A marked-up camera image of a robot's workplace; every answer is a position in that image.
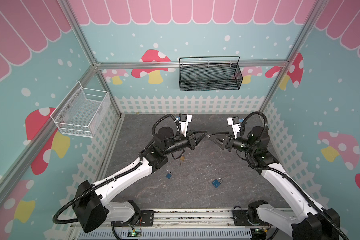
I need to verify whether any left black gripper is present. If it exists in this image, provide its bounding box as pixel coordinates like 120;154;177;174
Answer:
163;129;208;156

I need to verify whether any large blue padlock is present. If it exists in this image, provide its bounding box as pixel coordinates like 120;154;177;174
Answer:
212;178;222;188

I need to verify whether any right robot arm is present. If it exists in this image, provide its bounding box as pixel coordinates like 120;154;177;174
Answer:
209;126;348;240

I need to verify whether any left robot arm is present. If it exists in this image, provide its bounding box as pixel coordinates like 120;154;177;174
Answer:
52;127;208;233

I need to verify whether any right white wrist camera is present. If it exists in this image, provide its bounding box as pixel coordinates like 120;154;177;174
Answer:
227;117;244;139

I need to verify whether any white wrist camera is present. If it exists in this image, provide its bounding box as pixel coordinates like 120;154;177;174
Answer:
177;114;192;137
227;117;244;139

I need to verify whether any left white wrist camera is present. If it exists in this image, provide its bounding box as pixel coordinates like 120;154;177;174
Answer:
177;114;192;137

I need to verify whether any black mesh wall basket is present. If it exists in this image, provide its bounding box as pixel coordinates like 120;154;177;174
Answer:
179;56;243;92

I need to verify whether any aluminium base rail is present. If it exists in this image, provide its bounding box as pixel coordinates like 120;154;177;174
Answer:
68;207;319;230

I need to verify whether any white vented cable duct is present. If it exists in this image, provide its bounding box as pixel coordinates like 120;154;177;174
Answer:
77;229;253;240

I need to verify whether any white mesh wall basket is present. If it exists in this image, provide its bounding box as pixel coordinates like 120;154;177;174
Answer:
51;82;111;138

